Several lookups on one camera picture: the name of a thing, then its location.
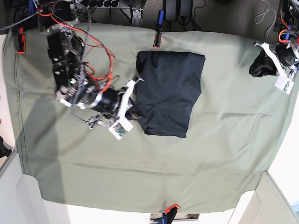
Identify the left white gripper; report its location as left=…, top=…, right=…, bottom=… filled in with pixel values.
left=249, top=41, right=299, bottom=79

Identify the grey metal table bracket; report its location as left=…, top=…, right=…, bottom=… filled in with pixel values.
left=131, top=8, right=143, bottom=27

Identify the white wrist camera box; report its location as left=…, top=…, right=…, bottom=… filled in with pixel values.
left=274, top=76, right=294, bottom=95

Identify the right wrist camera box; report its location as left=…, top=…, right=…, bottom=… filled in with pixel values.
left=108, top=117, right=134, bottom=140

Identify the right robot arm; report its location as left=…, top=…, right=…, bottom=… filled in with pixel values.
left=34, top=0, right=142, bottom=128

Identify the dark navy long-sleeve shirt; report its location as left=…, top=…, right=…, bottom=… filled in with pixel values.
left=135, top=51, right=206, bottom=138

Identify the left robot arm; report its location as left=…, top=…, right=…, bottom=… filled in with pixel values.
left=249, top=0, right=299, bottom=80

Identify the top left orange clamp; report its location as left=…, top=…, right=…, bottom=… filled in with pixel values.
left=13, top=27, right=26, bottom=54

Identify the bottom orange clamp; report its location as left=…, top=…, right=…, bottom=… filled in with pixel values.
left=157, top=204, right=179, bottom=224

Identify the orange clamp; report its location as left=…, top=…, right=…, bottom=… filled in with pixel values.
left=157, top=204, right=179, bottom=224
left=153, top=10, right=164, bottom=49
left=13, top=27, right=26, bottom=54

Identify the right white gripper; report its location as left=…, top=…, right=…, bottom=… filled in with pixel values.
left=87, top=78, right=144, bottom=130

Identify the green table cloth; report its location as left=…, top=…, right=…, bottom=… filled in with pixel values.
left=3, top=29, right=299, bottom=213

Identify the top middle orange clamp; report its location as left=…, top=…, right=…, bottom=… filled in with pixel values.
left=153, top=10, right=164, bottom=49

